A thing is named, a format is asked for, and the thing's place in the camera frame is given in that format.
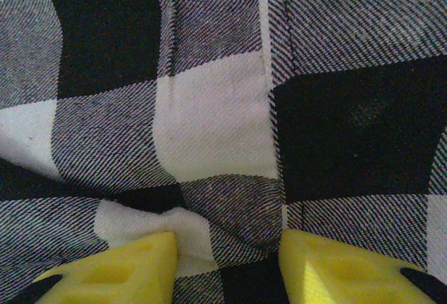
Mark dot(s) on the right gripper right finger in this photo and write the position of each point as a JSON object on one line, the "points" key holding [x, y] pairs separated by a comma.
{"points": [[342, 276]]}

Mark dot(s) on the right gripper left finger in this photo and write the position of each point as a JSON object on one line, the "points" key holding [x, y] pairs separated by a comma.
{"points": [[122, 272]]}

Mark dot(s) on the black white checkered shirt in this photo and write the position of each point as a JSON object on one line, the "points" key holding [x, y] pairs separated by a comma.
{"points": [[216, 108]]}

